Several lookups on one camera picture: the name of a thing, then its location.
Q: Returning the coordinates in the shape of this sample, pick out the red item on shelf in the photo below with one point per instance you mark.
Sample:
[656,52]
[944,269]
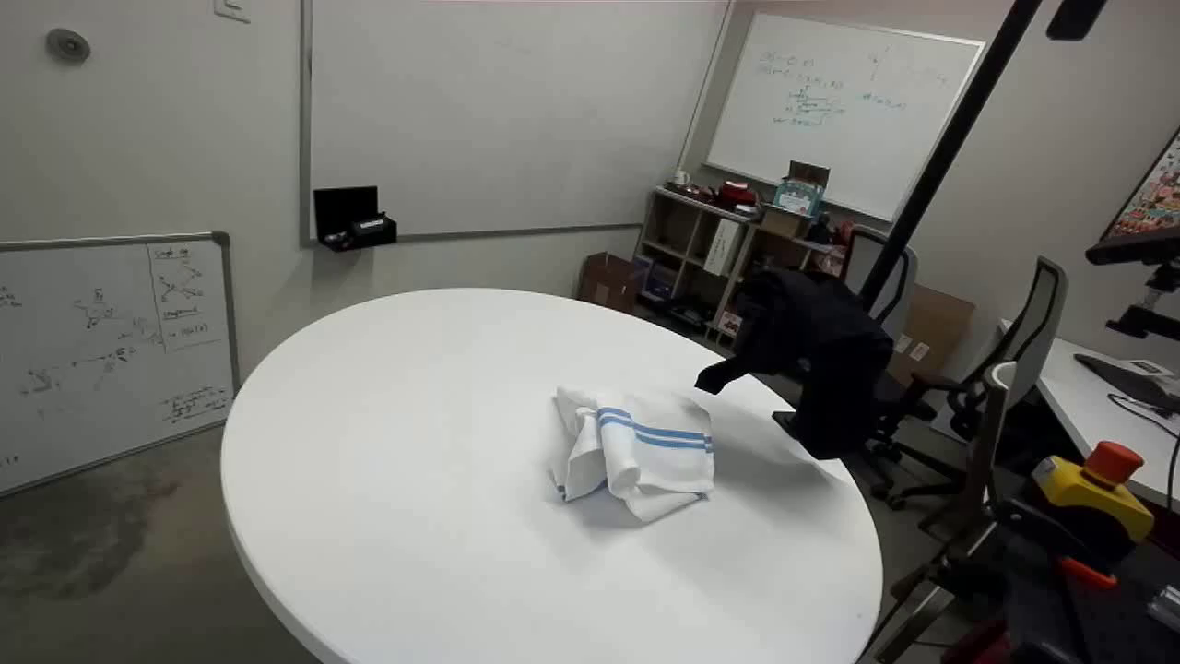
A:
[737,194]

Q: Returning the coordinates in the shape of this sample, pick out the computer monitor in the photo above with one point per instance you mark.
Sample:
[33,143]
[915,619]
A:
[1149,206]

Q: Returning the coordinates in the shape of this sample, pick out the black mesh office chair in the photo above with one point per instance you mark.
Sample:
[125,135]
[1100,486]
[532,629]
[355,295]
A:
[908,277]

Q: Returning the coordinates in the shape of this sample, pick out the framed whiteboard with faint notes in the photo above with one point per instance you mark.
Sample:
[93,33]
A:
[95,356]

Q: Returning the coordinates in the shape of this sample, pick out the grey office chair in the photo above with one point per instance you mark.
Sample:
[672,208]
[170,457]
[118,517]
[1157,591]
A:
[1036,315]

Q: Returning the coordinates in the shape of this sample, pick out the blue picture box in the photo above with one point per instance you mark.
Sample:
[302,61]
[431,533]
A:
[796,199]

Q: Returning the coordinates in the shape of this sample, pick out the black monitor stand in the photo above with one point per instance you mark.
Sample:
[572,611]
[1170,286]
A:
[1154,315]

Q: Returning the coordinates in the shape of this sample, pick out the round grey wall device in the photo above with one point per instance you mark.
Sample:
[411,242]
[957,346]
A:
[67,45]

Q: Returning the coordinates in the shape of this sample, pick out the large brown cardboard box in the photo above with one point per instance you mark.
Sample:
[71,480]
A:
[939,327]

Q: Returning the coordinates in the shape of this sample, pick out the large wall whiteboard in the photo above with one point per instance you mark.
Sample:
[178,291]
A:
[491,114]

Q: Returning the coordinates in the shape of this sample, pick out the wooden shelf unit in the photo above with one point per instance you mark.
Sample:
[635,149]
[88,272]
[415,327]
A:
[695,244]

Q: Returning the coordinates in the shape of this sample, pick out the black marker tray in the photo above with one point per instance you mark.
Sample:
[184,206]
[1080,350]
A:
[350,224]

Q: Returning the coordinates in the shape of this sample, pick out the small brown cardboard box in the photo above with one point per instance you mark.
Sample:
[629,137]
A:
[610,282]

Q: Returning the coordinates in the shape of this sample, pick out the black keyboard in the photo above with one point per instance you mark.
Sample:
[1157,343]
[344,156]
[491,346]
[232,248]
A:
[1130,377]

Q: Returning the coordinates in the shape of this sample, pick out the yellow emergency stop red button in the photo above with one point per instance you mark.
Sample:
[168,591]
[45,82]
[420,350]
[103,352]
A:
[1100,491]

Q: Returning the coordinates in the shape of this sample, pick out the black camera pole with clamp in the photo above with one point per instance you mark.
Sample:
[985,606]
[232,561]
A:
[951,122]

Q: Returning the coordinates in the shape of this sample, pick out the white towel with blue stripes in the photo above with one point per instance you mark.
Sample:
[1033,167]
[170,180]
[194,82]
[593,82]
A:
[640,457]

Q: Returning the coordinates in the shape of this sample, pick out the whiteboard with green writing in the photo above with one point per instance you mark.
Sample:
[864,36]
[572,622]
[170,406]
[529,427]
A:
[848,114]

